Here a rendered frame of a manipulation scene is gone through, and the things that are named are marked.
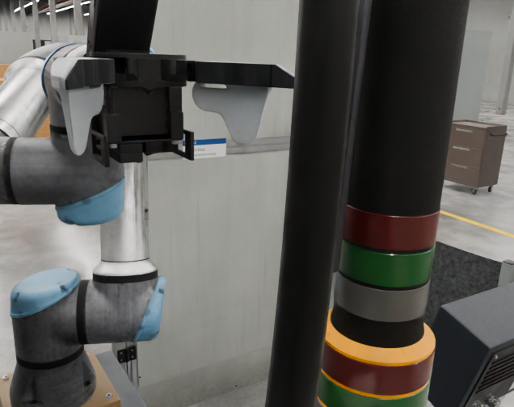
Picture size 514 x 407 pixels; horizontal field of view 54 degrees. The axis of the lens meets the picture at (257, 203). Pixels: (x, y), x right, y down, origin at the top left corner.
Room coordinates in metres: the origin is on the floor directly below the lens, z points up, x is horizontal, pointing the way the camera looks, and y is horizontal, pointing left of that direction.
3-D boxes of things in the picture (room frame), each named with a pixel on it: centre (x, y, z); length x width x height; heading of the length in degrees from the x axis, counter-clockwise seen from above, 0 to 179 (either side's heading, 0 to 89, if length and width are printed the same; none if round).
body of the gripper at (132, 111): (0.42, 0.11, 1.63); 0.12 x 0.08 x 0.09; 31
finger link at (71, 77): (0.31, 0.11, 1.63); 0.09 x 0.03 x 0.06; 175
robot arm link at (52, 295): (0.81, 0.36, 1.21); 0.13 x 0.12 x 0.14; 100
